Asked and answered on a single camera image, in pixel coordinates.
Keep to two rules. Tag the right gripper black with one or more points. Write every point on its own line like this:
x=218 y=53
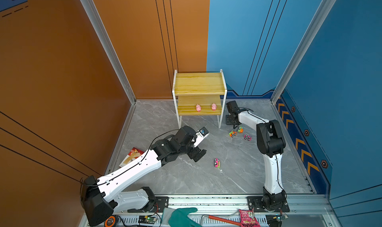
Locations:
x=227 y=121

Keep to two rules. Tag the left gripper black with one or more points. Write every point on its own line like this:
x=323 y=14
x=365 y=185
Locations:
x=195 y=152

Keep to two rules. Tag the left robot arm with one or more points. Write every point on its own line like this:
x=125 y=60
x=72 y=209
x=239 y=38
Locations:
x=102 y=197

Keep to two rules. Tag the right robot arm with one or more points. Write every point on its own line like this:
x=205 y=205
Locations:
x=271 y=144

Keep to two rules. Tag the yellow wooden two-tier shelf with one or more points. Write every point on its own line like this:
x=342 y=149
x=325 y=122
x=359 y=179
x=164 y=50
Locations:
x=190 y=89

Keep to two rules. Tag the green orange toy truck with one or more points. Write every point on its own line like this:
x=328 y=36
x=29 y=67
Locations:
x=232 y=134

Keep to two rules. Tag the pink green toy car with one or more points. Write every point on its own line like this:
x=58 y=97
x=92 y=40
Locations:
x=216 y=163

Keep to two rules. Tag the pink grey toy truck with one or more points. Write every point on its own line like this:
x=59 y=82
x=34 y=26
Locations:
x=247 y=137

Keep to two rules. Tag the red white cardboard box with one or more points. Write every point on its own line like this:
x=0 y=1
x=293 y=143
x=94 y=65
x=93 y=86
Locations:
x=132 y=155

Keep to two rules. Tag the green rubber glove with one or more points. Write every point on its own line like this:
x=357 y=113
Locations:
x=179 y=217

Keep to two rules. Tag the pink snack bag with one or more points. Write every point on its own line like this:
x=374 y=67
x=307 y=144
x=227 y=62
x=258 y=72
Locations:
x=248 y=219

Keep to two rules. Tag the green circuit board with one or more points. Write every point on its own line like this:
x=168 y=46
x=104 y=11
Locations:
x=149 y=220

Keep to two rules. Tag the small board right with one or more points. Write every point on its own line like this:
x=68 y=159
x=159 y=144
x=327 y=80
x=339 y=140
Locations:
x=281 y=217

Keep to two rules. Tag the orange tape measure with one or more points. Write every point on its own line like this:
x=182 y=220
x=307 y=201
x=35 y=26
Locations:
x=111 y=221

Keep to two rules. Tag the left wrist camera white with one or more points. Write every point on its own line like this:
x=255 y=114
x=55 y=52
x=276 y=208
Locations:
x=201 y=135

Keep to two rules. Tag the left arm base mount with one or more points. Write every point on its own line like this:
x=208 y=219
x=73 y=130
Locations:
x=158 y=206

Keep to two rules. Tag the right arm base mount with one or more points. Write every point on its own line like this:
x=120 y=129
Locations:
x=262 y=204

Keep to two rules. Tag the red handled tool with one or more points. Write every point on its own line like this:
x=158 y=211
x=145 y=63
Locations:
x=219 y=219

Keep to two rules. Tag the aluminium rail frame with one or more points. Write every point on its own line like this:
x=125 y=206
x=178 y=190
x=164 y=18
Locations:
x=226 y=204

